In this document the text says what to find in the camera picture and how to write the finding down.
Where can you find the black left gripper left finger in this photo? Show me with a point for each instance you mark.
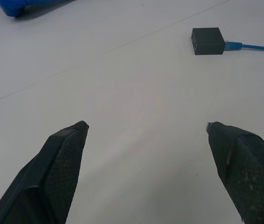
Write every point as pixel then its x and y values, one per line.
pixel 50 177

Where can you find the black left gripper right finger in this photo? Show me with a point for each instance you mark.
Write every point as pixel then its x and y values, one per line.
pixel 246 172

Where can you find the small black adapter box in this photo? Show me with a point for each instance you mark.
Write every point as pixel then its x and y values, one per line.
pixel 207 41

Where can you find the blue padded object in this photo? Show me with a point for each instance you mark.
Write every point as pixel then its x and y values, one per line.
pixel 20 6

